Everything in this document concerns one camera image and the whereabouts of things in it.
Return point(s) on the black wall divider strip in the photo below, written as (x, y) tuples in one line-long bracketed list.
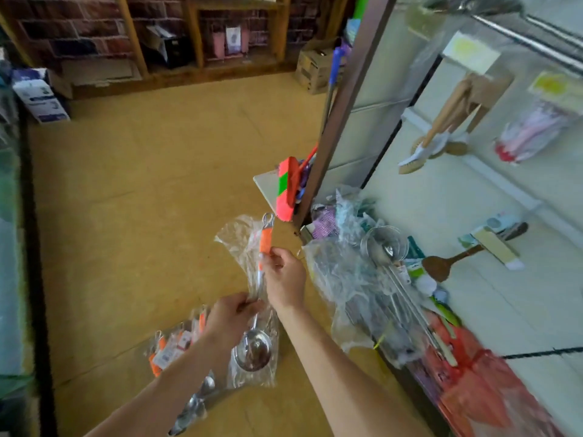
[(546, 352)]

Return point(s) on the blue pole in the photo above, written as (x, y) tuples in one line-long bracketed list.
[(337, 63)]

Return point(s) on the red plastic wrapped packets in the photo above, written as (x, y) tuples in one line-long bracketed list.
[(474, 387)]

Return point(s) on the wooden brushes hanging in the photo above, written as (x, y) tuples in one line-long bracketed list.
[(412, 161)]

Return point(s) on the wooden bookshelf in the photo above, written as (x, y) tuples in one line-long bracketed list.
[(91, 22)]

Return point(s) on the large steel strainer ladle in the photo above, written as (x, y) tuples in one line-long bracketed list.
[(383, 243)]

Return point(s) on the person's left hand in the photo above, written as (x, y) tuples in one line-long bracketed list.
[(232, 318)]

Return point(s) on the pink green broom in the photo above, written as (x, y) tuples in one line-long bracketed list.
[(287, 191), (351, 77)]

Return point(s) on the pile of plastic wrapped utensils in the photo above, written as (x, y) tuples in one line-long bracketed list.
[(346, 268)]

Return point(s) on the wooden dish brushes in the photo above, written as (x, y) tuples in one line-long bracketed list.
[(437, 143)]

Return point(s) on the small brown cardboard box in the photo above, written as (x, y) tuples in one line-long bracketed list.
[(314, 68)]

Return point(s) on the dark wooden spatula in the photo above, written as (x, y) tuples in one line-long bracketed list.
[(439, 266)]

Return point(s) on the pile of packaged utensils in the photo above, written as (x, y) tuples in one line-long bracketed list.
[(169, 355)]

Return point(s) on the white flat board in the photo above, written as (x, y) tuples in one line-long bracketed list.
[(264, 186)]

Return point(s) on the white blue printed box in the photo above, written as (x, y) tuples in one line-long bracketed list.
[(41, 100)]

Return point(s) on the red plastic rod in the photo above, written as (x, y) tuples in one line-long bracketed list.
[(308, 164)]

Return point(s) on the person's right hand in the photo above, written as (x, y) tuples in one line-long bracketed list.
[(284, 277)]

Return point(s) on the yellow price tag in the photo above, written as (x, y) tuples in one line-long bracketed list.
[(557, 91), (472, 52)]

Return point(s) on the person's left forearm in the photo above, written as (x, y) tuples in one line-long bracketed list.
[(164, 391)]

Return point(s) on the person's right forearm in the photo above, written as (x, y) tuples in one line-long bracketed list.
[(346, 377)]

